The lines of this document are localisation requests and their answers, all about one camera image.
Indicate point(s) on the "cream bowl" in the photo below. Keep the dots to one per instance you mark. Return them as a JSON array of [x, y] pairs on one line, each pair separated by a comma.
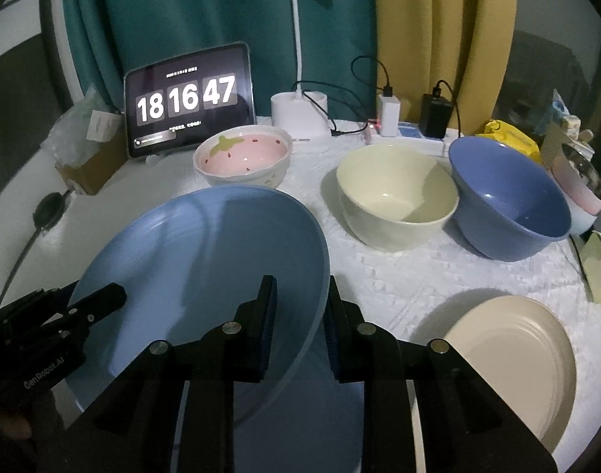
[[394, 192]]

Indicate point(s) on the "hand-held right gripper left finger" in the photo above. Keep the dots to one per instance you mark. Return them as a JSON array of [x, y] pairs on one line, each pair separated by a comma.
[[268, 327]]

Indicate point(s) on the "cardboard box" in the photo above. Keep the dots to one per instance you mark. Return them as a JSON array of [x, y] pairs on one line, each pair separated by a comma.
[[91, 167]]

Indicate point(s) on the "clear plastic bag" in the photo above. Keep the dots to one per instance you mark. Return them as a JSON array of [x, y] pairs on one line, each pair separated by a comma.
[[69, 128]]

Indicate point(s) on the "black power adapter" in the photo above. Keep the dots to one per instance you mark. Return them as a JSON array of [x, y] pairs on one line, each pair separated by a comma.
[[436, 113]]

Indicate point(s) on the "cream utensil holder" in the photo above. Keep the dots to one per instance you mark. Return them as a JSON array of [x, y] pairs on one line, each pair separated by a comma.
[[556, 140]]

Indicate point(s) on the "yellow wet wipes pack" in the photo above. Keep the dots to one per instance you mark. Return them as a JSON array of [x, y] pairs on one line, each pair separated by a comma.
[[512, 140]]

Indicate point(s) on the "pink strawberry bowl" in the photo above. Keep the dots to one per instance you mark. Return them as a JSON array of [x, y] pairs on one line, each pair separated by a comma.
[[246, 155]]

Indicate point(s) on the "teal curtain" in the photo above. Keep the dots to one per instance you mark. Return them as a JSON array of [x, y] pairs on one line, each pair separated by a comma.
[[182, 10]]

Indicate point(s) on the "white desk lamp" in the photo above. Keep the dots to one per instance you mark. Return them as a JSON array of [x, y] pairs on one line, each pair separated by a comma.
[[300, 118]]

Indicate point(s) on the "white quilted tablecloth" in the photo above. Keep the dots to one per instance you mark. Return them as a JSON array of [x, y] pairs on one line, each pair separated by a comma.
[[379, 276]]

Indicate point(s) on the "small white box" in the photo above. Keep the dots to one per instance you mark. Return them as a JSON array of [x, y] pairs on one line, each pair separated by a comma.
[[103, 125]]

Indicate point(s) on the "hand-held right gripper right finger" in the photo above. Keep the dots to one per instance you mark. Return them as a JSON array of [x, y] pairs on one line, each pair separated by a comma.
[[333, 337]]

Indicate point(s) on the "tablet with clock display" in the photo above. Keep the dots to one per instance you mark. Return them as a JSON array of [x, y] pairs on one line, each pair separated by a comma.
[[182, 93]]

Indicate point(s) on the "metal bowl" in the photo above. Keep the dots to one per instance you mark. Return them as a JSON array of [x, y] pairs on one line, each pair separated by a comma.
[[581, 167]]

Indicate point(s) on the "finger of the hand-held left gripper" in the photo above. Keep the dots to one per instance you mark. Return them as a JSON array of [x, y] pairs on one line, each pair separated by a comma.
[[101, 303]]

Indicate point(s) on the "white charger plug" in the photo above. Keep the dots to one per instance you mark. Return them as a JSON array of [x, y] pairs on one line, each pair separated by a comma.
[[389, 113]]

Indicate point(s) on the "cream plate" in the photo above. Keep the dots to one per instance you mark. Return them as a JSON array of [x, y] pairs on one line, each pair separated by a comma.
[[517, 350]]

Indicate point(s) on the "dark blue bowl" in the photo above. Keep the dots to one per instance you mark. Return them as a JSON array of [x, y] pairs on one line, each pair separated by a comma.
[[507, 192]]

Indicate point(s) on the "white power strip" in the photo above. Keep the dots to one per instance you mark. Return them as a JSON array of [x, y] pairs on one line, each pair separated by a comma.
[[428, 146]]

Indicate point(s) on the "blue and white packet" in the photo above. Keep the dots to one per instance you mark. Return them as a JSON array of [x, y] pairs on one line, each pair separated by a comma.
[[562, 108]]

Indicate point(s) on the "yellow curtain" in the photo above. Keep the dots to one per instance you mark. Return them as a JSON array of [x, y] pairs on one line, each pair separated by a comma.
[[428, 19]]

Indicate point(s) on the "dark grey chair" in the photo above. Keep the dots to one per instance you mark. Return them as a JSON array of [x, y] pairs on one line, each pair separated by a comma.
[[546, 74]]

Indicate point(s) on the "large blue plate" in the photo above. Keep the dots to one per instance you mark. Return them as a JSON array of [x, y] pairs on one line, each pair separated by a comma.
[[192, 256]]

